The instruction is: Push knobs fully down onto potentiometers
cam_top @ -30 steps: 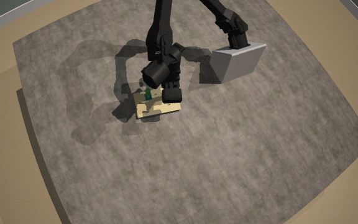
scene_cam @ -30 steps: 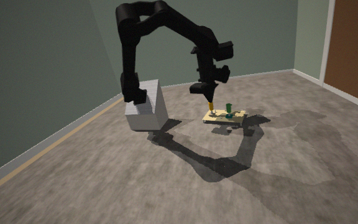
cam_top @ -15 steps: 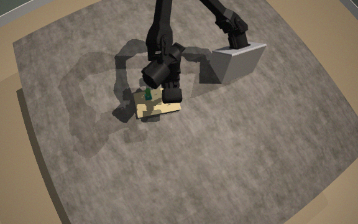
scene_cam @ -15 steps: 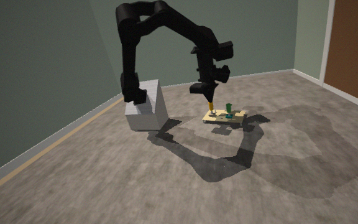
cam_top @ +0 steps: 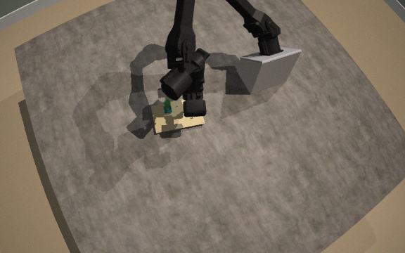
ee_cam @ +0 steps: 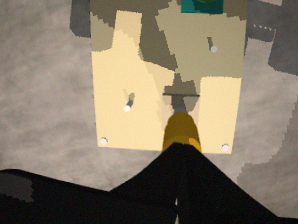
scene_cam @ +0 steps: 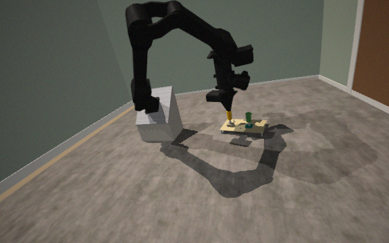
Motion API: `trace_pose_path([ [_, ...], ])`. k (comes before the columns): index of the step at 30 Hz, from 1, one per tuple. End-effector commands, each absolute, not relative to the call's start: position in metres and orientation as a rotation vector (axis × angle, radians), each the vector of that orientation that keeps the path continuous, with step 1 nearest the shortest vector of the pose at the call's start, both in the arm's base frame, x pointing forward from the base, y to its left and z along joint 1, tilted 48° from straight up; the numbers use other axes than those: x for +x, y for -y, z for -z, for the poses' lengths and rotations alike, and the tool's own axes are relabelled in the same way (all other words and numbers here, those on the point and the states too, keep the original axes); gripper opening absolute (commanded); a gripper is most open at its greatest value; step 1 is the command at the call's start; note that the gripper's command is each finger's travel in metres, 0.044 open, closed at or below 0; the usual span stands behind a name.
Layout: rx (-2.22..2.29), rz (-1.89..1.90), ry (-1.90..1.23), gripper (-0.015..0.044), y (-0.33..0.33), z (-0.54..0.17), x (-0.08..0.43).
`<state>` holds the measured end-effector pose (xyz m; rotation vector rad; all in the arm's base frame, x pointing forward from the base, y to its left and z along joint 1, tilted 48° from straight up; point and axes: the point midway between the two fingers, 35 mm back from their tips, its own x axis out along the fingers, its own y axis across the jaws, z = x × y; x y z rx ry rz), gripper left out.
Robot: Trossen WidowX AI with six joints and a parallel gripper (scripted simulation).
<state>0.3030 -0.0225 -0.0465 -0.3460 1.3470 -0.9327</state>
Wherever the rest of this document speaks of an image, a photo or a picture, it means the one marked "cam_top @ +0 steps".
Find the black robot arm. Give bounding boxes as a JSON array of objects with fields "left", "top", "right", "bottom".
[{"left": 160, "top": 0, "right": 283, "bottom": 100}]

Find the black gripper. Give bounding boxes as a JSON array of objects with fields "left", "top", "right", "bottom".
[{"left": 182, "top": 75, "right": 207, "bottom": 117}]

